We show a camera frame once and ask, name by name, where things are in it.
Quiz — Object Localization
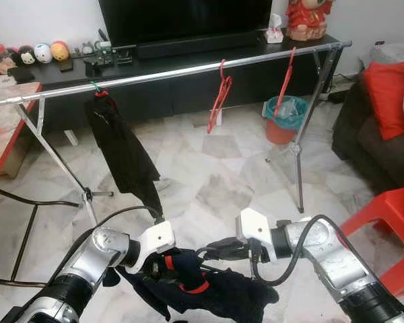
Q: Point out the black square pouch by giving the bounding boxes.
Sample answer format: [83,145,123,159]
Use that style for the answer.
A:
[7,66,36,85]

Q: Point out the green-hooked red hanger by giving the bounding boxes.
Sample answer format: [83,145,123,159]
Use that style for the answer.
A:
[90,81,110,97]

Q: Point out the dark brown sofa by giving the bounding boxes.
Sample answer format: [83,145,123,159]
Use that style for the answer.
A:
[332,74,404,197]

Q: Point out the black angular gadget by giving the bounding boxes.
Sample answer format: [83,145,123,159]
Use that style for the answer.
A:
[84,59,106,77]

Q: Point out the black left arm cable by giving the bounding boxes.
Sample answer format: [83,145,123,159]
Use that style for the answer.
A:
[73,205,166,270]

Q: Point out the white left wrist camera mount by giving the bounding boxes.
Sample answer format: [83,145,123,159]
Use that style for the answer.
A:
[136,220,176,260]

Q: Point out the orange bin green liner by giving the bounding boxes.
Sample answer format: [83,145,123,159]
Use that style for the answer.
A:
[263,96,310,146]

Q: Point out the white round plush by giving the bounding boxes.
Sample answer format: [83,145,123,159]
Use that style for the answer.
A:
[34,42,53,64]

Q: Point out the yellow round plush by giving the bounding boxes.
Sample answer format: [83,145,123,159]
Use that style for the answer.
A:
[50,40,71,62]

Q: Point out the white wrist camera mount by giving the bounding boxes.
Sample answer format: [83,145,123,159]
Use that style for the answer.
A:
[136,220,176,260]
[236,207,279,260]

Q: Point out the silver metal clothes rack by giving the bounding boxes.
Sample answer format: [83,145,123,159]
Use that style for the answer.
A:
[0,40,353,227]

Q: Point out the navy garment red stripes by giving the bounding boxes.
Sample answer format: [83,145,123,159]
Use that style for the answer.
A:
[118,249,281,323]

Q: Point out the black TV console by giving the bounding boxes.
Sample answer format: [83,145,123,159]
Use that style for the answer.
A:
[7,34,342,135]

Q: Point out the red laughing Buddha statue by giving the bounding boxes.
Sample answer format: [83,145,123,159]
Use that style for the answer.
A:
[285,0,335,41]

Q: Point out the green circuit board device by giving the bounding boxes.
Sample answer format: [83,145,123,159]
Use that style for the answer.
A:
[94,39,116,65]

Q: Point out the black digital clock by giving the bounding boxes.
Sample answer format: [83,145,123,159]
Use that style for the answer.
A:
[114,46,136,65]

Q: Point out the red cushion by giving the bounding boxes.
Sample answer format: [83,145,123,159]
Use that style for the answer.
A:
[362,59,404,141]

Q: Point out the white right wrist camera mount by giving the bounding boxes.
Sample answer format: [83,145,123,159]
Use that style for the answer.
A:
[236,207,279,260]

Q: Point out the grey lace-covered side table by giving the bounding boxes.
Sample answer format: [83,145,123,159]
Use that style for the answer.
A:
[369,42,404,68]

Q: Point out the black soundbar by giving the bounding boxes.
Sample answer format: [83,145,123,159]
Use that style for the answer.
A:
[136,30,260,60]

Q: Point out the black Mickey plush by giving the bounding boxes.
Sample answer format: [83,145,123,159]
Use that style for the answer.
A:
[19,46,36,66]

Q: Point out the red plastic hanger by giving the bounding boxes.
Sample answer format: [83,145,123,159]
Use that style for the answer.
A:
[207,59,234,135]
[273,47,298,119]

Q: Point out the black flat-screen television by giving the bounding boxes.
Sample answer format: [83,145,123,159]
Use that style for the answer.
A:
[98,0,273,48]

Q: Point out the white tissue box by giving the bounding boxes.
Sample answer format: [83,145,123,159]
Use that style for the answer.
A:
[266,13,284,44]

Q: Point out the red plastic stool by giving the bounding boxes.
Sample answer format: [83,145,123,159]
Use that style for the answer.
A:
[339,185,404,297]

